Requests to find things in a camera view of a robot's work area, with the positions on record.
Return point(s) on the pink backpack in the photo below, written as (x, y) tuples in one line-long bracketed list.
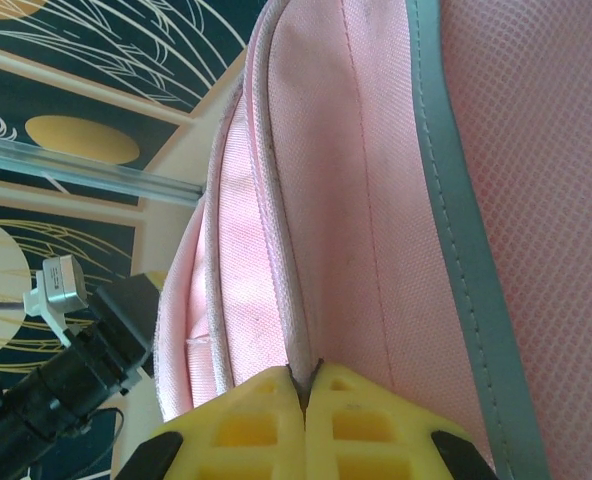
[(351, 200)]

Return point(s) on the aluminium frame post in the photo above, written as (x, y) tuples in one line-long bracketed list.
[(101, 172)]

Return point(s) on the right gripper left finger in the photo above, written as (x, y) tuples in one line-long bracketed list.
[(236, 430)]

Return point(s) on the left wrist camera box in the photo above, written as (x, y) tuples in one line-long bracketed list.
[(63, 282)]

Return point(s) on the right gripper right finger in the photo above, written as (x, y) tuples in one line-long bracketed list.
[(376, 430)]

